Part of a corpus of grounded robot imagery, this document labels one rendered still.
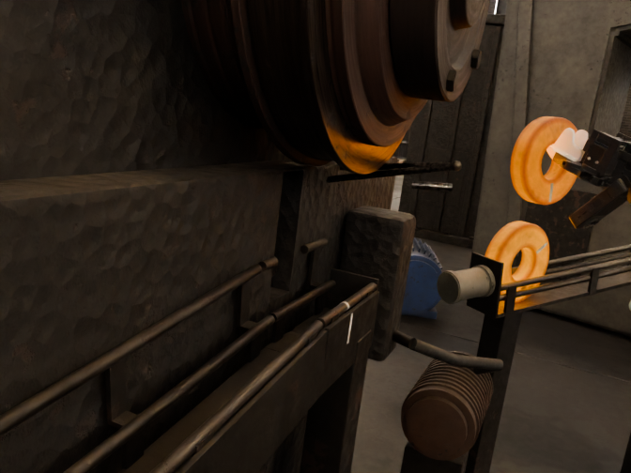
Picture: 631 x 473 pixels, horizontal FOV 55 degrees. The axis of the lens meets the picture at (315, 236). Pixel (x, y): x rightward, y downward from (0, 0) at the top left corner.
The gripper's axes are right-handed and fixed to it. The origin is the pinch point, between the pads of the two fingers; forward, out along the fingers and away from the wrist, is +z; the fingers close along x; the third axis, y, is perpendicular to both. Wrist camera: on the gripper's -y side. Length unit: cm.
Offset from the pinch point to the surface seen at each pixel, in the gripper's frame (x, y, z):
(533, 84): -171, -17, 150
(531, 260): -3.3, -21.0, -4.4
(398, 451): -18, -101, 18
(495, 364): 12.7, -33.5, -17.3
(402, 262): 32.3, -18.0, -7.2
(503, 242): 6.4, -17.0, -3.9
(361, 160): 53, 2, -15
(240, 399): 71, -14, -33
